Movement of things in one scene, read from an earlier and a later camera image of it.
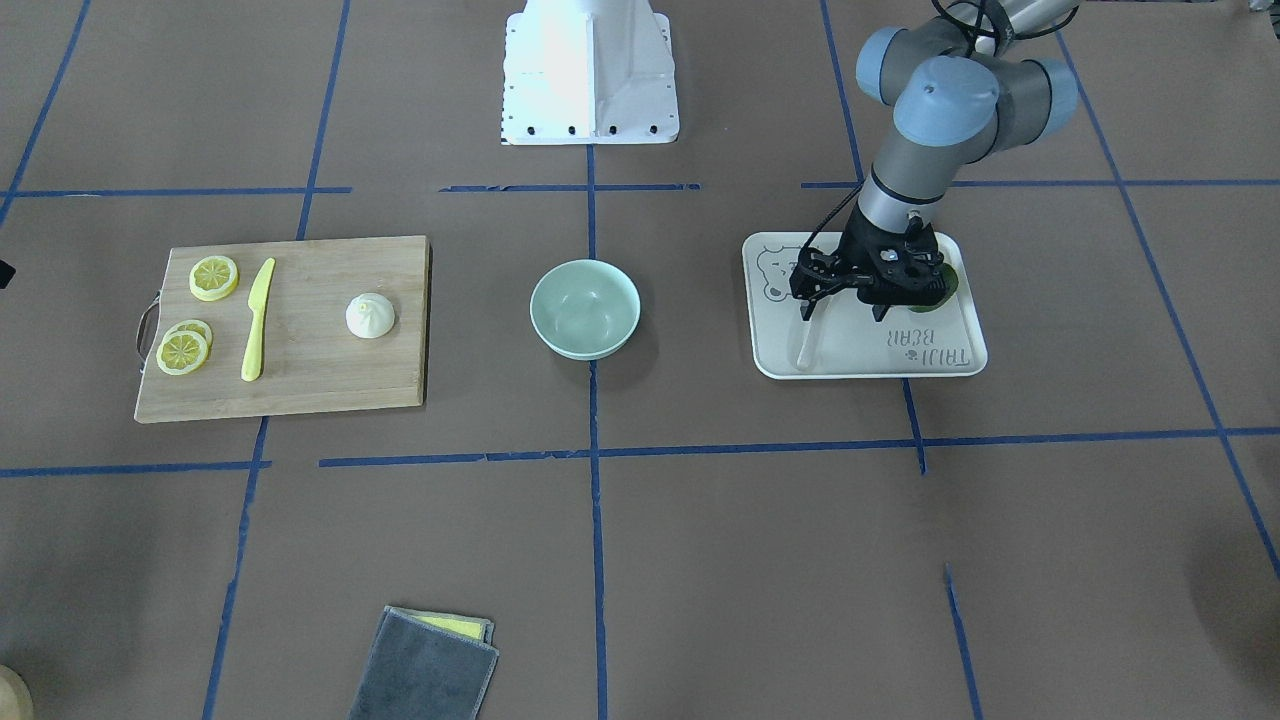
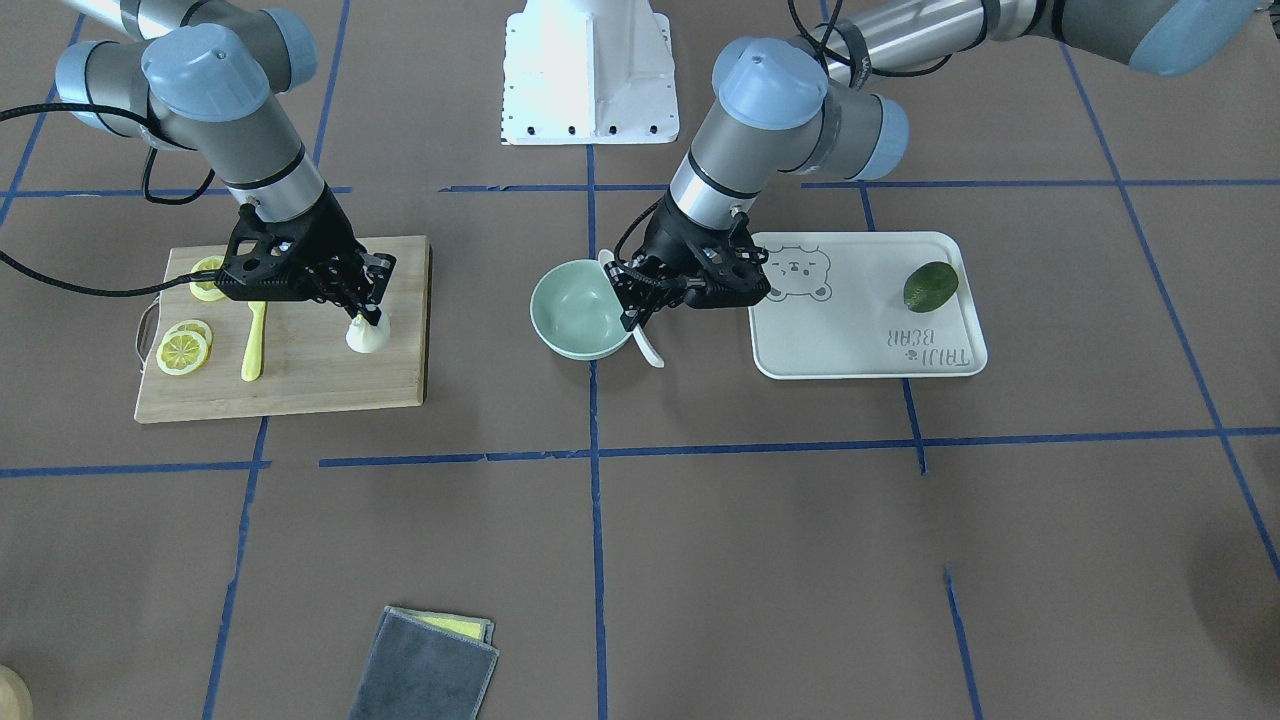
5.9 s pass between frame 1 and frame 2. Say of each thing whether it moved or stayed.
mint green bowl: stayed
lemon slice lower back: stayed
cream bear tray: stayed
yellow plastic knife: stayed
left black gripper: moved
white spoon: moved
